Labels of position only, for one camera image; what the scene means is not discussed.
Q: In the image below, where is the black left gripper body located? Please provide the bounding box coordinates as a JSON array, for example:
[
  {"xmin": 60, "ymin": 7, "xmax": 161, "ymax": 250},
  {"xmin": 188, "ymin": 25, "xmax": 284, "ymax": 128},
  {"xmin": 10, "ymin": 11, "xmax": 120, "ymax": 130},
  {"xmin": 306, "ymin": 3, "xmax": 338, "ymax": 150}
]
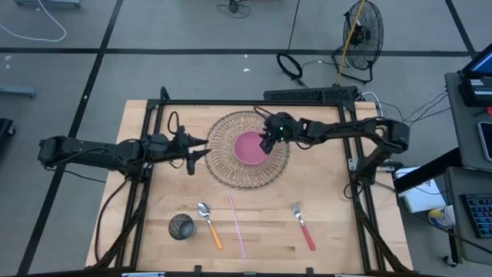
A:
[{"xmin": 168, "ymin": 125, "xmax": 197, "ymax": 176}]

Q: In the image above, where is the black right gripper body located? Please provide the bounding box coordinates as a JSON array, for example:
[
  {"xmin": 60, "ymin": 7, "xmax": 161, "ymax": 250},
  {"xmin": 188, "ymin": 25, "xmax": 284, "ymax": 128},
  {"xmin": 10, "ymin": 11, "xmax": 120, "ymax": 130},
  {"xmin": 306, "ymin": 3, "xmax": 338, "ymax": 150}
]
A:
[{"xmin": 264, "ymin": 112, "xmax": 307, "ymax": 144}]

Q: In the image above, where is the dark smoky plastic cup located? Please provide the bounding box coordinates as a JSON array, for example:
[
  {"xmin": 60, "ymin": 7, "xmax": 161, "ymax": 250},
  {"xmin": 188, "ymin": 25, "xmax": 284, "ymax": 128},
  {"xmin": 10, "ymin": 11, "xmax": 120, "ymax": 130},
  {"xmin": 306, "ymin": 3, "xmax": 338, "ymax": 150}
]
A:
[{"xmin": 168, "ymin": 213, "xmax": 198, "ymax": 242}]

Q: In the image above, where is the pink drinking straw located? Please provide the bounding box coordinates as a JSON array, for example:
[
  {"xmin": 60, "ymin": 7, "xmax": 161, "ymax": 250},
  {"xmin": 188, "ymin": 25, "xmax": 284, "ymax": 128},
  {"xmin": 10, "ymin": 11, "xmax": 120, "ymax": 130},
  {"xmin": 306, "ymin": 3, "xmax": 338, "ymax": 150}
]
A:
[{"xmin": 227, "ymin": 191, "xmax": 248, "ymax": 260}]

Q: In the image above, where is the orange-handled metal spoon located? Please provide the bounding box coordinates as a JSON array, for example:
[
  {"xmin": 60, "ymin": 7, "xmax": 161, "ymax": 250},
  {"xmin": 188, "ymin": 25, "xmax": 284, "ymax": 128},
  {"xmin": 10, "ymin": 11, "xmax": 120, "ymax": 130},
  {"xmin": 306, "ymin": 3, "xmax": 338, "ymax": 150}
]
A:
[{"xmin": 197, "ymin": 202, "xmax": 224, "ymax": 252}]

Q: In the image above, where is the red-handled metal fork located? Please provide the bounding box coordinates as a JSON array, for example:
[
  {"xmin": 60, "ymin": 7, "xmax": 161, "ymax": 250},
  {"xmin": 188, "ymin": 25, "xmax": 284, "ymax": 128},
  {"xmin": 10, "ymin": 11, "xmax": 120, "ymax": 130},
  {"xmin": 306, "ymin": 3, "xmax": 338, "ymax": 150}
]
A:
[{"xmin": 291, "ymin": 201, "xmax": 317, "ymax": 252}]

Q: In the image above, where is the pink bowl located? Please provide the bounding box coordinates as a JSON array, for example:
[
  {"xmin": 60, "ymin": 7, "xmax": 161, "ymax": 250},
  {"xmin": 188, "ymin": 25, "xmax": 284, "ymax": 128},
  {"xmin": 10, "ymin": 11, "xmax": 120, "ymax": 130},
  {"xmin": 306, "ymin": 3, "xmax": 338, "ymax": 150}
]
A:
[{"xmin": 233, "ymin": 130, "xmax": 272, "ymax": 166}]

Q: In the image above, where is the round woven straw placemat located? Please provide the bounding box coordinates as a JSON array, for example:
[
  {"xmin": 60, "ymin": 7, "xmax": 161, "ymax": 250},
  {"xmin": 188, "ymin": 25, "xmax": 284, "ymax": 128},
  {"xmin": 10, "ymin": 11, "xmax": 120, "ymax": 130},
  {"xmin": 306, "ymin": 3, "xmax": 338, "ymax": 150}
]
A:
[{"xmin": 203, "ymin": 110, "xmax": 291, "ymax": 191}]

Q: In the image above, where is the black perforated box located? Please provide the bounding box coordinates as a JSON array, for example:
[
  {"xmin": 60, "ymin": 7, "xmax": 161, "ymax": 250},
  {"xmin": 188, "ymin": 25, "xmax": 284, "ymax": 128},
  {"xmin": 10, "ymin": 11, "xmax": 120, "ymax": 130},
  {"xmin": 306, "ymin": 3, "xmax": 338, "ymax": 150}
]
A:
[{"xmin": 263, "ymin": 85, "xmax": 359, "ymax": 104}]

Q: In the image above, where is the black floor fan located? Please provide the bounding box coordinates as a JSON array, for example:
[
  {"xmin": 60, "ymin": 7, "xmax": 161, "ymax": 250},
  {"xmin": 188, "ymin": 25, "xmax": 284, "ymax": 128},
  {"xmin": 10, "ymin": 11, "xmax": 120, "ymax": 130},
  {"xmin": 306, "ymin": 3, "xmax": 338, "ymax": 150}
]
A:
[{"xmin": 331, "ymin": 0, "xmax": 385, "ymax": 85}]

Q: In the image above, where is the white box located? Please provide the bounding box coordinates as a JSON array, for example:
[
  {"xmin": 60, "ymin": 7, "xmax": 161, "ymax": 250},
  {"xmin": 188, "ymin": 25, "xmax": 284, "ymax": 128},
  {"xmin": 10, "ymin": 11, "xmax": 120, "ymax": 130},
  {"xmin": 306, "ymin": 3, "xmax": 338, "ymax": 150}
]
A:
[{"xmin": 394, "ymin": 165, "xmax": 447, "ymax": 215}]

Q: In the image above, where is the grey keyboard desk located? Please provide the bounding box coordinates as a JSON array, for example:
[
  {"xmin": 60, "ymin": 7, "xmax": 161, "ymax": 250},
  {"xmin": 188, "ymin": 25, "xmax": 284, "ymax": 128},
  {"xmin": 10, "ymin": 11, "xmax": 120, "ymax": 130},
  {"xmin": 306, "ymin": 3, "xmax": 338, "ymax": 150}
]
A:
[{"xmin": 445, "ymin": 165, "xmax": 492, "ymax": 266}]

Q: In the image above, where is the white wipes canister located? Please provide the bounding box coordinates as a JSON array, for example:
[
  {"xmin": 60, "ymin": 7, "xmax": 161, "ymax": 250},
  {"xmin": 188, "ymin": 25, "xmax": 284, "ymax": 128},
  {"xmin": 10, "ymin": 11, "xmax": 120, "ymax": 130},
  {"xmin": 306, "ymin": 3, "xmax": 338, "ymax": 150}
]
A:
[{"xmin": 427, "ymin": 205, "xmax": 457, "ymax": 229}]

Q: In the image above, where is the grey side desk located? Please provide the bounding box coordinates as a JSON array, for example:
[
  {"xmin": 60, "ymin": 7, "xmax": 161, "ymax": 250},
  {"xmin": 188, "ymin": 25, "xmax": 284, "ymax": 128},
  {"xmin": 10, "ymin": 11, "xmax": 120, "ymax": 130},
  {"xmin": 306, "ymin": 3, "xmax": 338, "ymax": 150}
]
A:
[{"xmin": 444, "ymin": 71, "xmax": 492, "ymax": 172}]

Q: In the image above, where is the black desk device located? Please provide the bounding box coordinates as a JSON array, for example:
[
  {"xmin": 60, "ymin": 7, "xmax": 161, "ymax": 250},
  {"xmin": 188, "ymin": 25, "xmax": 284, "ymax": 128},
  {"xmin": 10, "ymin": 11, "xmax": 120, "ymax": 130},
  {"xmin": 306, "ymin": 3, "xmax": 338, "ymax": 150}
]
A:
[{"xmin": 458, "ymin": 75, "xmax": 492, "ymax": 108}]

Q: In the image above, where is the smartphone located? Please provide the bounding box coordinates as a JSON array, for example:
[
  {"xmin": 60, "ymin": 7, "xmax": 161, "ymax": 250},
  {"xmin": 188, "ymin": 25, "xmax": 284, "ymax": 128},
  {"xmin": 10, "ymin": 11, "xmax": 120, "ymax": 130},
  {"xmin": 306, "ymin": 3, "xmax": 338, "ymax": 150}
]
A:
[{"xmin": 477, "ymin": 121, "xmax": 492, "ymax": 162}]

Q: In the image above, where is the open laptop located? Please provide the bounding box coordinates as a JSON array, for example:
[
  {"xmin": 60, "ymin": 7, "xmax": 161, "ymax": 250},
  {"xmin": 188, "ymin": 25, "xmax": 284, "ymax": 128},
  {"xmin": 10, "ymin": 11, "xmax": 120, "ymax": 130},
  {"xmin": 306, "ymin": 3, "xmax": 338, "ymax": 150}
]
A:
[{"xmin": 460, "ymin": 48, "xmax": 492, "ymax": 78}]

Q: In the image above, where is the black computer keyboard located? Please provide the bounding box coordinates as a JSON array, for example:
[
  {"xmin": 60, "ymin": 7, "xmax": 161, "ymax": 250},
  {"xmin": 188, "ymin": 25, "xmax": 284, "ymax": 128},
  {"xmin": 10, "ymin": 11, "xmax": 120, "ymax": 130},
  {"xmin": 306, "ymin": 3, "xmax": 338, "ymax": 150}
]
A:
[{"xmin": 460, "ymin": 192, "xmax": 492, "ymax": 239}]

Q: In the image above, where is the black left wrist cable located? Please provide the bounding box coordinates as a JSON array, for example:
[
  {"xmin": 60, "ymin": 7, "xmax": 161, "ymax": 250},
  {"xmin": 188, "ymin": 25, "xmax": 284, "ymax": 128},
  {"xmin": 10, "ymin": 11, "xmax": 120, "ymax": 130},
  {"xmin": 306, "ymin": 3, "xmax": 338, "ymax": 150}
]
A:
[{"xmin": 167, "ymin": 110, "xmax": 182, "ymax": 135}]

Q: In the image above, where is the black aluminium table frame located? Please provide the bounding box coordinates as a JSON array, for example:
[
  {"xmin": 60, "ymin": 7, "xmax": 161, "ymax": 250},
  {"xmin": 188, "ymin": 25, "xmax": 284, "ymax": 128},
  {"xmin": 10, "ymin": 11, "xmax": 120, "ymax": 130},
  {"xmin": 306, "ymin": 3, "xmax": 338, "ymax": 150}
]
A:
[{"xmin": 91, "ymin": 86, "xmax": 414, "ymax": 276}]

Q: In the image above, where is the black coiled floor cable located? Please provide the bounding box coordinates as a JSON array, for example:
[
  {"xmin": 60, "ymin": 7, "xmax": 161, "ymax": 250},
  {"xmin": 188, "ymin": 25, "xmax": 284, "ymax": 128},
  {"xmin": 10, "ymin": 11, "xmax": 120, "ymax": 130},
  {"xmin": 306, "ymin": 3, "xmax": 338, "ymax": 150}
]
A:
[{"xmin": 275, "ymin": 0, "xmax": 308, "ymax": 88}]

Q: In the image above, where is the yellow hanging cord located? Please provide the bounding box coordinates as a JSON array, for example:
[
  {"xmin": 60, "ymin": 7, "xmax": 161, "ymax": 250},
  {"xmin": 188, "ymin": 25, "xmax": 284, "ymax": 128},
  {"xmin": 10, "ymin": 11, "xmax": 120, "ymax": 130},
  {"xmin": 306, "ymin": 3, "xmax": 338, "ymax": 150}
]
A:
[{"xmin": 336, "ymin": 0, "xmax": 367, "ymax": 86}]

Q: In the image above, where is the black tangled cable bundle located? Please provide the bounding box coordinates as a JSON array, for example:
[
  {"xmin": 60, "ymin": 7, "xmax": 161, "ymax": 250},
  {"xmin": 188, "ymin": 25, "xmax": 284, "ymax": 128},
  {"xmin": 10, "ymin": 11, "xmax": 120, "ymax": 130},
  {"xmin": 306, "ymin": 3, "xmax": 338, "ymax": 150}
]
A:
[{"xmin": 216, "ymin": 0, "xmax": 253, "ymax": 19}]

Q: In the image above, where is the white floor cable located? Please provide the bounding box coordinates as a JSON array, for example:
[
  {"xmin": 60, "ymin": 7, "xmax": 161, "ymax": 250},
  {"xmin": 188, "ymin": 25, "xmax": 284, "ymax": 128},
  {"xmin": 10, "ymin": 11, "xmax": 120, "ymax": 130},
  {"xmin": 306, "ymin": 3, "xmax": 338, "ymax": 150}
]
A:
[{"xmin": 0, "ymin": 0, "xmax": 68, "ymax": 43}]

